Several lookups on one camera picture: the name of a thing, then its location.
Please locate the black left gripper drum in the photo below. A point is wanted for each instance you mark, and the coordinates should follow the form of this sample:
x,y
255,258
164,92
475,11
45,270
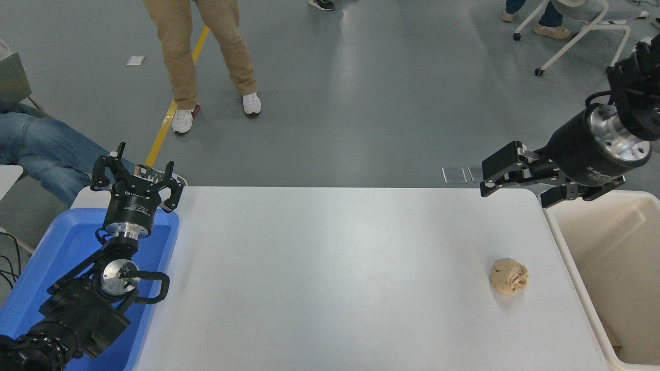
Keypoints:
x,y
131,206

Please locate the white paper sheet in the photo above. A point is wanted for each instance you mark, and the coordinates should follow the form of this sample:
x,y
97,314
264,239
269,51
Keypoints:
x,y
135,60

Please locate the white wheeled chair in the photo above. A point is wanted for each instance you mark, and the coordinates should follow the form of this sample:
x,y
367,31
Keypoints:
x,y
588,23

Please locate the person's dark shoe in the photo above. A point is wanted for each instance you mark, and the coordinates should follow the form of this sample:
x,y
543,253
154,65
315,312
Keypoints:
x,y
322,4

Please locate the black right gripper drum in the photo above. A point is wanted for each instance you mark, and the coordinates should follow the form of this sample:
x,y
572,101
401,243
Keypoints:
x,y
572,149

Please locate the seated person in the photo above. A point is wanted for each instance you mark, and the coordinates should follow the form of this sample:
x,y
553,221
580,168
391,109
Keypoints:
x,y
46,149

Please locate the tan paper ball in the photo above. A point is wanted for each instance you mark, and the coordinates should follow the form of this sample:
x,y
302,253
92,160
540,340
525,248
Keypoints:
x,y
509,277

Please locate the clear floor plate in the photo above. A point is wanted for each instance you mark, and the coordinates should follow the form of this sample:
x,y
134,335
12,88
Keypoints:
x,y
454,175
475,173

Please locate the person on chair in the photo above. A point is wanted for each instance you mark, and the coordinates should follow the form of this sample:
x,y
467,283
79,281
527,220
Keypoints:
x,y
550,20

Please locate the blue plastic tray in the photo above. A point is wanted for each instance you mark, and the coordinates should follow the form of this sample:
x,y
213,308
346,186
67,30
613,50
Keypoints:
x,y
62,242

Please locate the standing person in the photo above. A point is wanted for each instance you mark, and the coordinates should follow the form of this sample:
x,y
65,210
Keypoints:
x,y
178,51

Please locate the white side table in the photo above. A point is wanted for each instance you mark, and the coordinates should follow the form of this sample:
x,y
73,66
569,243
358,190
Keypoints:
x,y
7,178

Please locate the grey laptop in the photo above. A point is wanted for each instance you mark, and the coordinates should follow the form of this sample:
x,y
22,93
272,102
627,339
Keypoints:
x,y
13,82

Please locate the large pale bin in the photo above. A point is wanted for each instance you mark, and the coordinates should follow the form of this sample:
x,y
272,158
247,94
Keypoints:
x,y
619,257

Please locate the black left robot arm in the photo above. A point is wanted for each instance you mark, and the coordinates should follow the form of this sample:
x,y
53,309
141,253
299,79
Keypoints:
x,y
77,314

